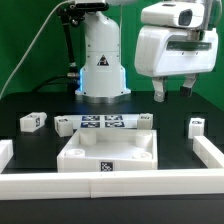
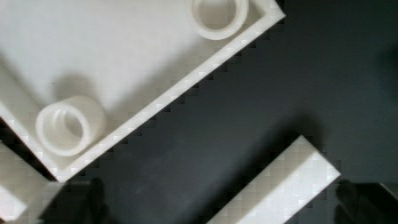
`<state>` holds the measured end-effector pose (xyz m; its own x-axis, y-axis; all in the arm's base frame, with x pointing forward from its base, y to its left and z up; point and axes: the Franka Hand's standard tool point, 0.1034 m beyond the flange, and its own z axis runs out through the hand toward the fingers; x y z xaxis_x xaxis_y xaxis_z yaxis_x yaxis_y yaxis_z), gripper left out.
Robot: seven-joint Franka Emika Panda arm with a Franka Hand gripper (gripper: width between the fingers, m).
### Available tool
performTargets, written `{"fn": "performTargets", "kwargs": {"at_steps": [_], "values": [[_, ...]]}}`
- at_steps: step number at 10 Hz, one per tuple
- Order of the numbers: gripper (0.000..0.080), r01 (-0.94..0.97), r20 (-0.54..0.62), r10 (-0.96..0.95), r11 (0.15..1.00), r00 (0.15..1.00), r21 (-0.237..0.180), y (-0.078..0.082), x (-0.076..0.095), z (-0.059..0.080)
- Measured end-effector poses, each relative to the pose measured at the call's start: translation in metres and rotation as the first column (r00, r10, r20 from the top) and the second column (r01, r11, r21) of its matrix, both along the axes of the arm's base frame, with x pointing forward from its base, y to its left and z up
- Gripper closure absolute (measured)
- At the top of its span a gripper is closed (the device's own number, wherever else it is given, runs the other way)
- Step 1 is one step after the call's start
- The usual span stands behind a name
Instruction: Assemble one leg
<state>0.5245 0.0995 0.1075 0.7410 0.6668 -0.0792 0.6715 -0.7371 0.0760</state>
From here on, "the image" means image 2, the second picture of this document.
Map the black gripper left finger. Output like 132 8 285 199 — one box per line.
39 178 110 224

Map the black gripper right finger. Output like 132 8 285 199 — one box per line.
334 180 398 224

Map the white square tabletop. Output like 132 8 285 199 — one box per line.
0 0 285 181

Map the white table leg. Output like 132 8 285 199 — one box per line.
0 143 62 224
206 136 341 224

